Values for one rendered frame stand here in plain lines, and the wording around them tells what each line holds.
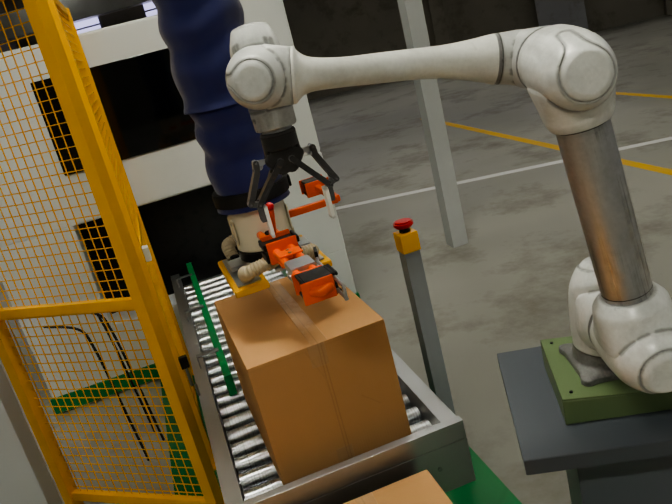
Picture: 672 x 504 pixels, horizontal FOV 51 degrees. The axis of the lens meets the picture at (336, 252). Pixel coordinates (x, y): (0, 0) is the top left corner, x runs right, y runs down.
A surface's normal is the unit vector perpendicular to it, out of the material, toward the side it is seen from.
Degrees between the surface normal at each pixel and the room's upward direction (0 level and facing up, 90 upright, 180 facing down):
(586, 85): 86
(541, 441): 0
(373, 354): 90
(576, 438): 0
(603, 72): 86
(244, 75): 91
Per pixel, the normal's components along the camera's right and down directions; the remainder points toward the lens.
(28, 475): 0.29, 0.24
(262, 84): -0.18, 0.30
